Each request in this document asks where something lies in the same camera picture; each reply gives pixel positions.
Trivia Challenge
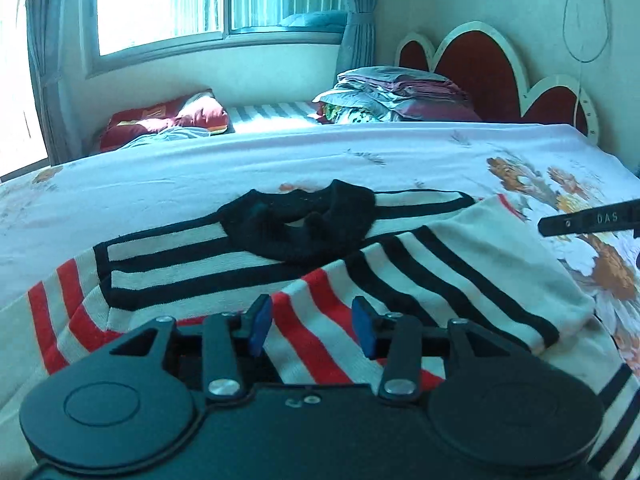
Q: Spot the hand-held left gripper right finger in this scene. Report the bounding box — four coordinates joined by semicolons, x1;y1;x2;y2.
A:
351;296;506;402

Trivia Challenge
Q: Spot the short blue curtain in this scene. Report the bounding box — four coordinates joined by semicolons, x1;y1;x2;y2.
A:
335;0;381;73

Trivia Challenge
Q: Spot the light blue crumpled cloth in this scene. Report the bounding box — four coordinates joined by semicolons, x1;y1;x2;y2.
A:
120;126;211;150

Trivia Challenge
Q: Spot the colourful printed blanket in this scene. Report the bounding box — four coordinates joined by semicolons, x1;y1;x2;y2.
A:
322;102;373;125

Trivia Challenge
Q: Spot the teal windowsill cushion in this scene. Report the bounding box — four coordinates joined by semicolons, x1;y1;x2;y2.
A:
280;10;348;31

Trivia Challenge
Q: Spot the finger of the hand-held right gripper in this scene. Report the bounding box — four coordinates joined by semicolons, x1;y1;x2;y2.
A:
538;199;640;239

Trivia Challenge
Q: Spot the floral bed sheet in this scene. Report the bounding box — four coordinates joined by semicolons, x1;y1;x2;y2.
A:
0;122;640;376

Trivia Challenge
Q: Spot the striped knit sweater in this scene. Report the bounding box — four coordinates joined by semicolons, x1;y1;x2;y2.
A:
0;179;638;480

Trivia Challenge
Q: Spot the glass balcony door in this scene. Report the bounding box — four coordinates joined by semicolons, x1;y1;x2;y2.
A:
0;0;49;181

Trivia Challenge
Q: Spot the long blue curtain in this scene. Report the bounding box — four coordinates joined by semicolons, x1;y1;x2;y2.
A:
25;0;83;166

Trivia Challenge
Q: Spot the stack of folded bedding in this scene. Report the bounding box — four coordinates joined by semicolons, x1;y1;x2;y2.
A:
312;66;483;125

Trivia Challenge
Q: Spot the window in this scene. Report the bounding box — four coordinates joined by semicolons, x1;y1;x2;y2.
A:
82;0;351;78

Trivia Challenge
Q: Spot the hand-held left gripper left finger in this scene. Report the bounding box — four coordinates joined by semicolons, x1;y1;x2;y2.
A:
107;294;274;402

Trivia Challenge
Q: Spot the hanging wall cable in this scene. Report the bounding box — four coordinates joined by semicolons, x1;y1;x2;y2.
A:
561;0;614;131

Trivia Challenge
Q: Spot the dark red pillow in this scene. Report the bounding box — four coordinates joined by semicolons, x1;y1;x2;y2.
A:
100;89;231;152

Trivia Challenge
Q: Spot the red and white headboard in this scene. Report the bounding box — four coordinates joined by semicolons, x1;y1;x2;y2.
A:
395;21;601;143

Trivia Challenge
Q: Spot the striped mattress cover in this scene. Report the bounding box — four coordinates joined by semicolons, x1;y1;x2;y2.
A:
222;101;331;133

